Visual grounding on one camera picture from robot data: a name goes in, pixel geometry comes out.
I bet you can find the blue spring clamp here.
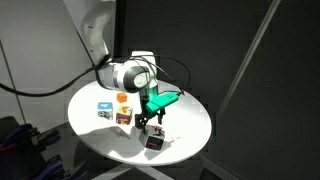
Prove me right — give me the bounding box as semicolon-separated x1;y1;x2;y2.
0;123;63;158
31;154;69;180

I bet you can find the blue soft number cube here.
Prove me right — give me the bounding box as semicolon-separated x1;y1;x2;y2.
97;101;114;121

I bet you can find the black vertical post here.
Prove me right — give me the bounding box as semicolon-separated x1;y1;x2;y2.
112;0;128;58

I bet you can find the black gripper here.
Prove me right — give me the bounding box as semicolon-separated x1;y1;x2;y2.
134;106;167;135

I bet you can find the grey diagonal metal strip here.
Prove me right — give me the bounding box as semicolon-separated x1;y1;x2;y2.
216;0;283;118

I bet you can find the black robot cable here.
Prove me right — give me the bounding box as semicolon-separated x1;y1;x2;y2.
0;54;192;101

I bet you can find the white table base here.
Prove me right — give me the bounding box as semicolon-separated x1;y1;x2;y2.
91;162;178;180

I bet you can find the small orange cube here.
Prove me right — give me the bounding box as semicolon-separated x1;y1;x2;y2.
116;92;129;104

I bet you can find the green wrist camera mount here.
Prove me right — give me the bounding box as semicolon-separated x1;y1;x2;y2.
145;92;180;114

